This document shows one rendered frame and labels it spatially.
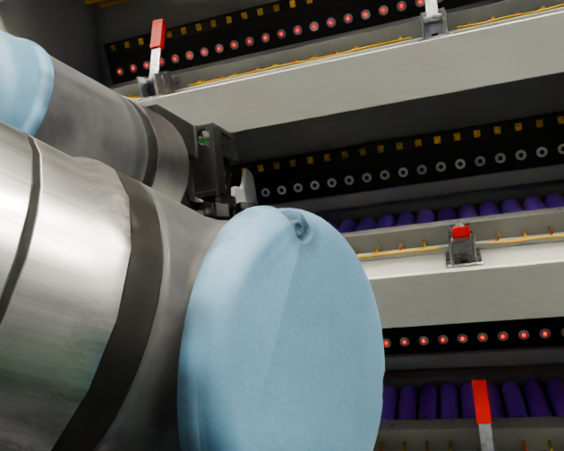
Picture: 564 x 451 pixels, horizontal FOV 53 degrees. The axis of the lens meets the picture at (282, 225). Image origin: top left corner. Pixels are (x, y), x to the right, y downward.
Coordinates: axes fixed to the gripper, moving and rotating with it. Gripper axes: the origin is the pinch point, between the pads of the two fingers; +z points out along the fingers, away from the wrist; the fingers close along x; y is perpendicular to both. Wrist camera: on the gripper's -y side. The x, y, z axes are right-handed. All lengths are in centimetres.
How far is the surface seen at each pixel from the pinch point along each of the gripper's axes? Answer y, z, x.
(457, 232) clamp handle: -4.0, -13.5, -21.3
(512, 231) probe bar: -3.5, -3.0, -25.7
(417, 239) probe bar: -3.3, -3.1, -17.8
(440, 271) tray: -6.5, -7.7, -19.6
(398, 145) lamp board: 8.2, 7.4, -16.3
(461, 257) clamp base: -5.4, -5.5, -21.3
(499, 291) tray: -8.4, -7.2, -23.8
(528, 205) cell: -0.7, 2.9, -28.0
